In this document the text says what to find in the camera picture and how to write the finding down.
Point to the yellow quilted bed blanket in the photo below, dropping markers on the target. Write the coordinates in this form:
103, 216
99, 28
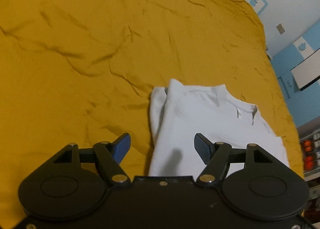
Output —
75, 44

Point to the blue and white wardrobe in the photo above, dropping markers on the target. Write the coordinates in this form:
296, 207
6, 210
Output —
282, 68

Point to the black-framed white panel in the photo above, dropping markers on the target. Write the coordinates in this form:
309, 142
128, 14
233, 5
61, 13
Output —
307, 74

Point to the wall light switch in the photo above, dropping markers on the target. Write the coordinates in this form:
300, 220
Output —
280, 29

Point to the storage rack with orange items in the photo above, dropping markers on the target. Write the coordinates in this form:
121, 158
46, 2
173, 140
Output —
311, 154

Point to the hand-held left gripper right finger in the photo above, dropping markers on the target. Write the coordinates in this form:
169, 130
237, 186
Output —
203, 149

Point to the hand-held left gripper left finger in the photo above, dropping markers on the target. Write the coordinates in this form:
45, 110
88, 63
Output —
122, 147

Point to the white long-sleeve sweatshirt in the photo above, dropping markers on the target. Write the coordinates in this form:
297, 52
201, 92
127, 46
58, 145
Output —
200, 114

